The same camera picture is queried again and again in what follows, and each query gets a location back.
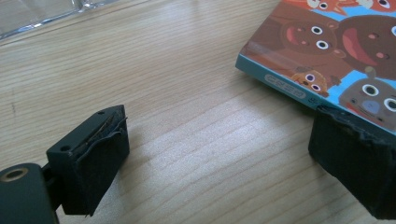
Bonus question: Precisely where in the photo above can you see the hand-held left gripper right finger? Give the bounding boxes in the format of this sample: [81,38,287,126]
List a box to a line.
[307,105,396,220]

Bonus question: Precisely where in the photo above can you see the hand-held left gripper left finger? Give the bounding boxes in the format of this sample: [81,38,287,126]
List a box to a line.
[46,104,131,217]

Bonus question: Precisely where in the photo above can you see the blue animal picture book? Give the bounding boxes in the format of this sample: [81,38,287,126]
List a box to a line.
[234,0,396,136]

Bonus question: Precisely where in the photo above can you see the clear acrylic book rack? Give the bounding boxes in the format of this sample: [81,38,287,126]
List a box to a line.
[0,0,120,40]

